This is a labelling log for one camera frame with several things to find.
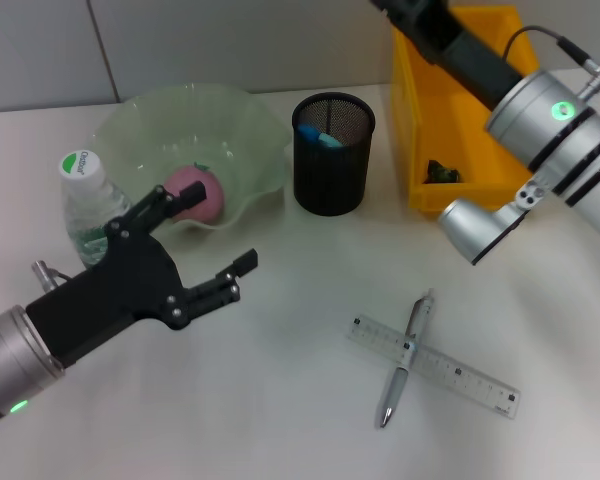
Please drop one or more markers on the black mesh pen holder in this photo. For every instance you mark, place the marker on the black mesh pen holder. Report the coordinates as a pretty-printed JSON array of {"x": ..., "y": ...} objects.
[{"x": 330, "y": 175}]

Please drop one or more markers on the yellow plastic bin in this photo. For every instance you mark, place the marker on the yellow plastic bin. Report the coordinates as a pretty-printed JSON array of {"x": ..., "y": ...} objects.
[{"x": 430, "y": 125}]

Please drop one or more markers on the blue scissors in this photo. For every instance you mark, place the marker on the blue scissors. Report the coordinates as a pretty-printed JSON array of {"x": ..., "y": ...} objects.
[{"x": 325, "y": 139}]

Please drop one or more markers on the clear green-label water bottle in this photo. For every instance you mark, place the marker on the clear green-label water bottle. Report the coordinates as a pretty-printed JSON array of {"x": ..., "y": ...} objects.
[{"x": 90, "y": 200}]

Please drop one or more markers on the clear plastic ruler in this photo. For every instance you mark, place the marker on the clear plastic ruler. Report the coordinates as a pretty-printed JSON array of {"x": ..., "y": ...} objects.
[{"x": 460, "y": 372}]

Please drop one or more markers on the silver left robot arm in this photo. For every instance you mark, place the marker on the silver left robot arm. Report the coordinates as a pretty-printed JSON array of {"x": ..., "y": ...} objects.
[{"x": 10, "y": 360}]

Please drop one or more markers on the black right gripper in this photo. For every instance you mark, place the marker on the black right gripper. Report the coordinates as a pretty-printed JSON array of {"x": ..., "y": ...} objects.
[{"x": 470, "y": 55}]

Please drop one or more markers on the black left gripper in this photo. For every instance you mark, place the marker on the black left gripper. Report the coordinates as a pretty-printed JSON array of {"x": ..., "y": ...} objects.
[{"x": 115, "y": 290}]

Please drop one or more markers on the green wavy glass fruit bowl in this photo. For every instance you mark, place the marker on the green wavy glass fruit bowl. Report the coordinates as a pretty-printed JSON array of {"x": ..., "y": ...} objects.
[{"x": 240, "y": 150}]

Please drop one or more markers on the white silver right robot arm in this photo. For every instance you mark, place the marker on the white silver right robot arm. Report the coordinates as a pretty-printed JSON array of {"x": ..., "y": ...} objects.
[{"x": 555, "y": 140}]

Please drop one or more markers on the silver ballpoint pen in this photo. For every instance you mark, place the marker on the silver ballpoint pen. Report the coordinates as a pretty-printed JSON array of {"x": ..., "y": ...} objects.
[{"x": 395, "y": 387}]

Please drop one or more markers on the pink toy peach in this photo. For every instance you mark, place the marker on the pink toy peach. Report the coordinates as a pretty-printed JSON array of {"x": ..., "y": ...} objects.
[{"x": 210, "y": 200}]

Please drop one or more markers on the green plastic wrapper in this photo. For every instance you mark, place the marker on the green plastic wrapper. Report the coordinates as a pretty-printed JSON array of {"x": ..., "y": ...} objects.
[{"x": 442, "y": 172}]

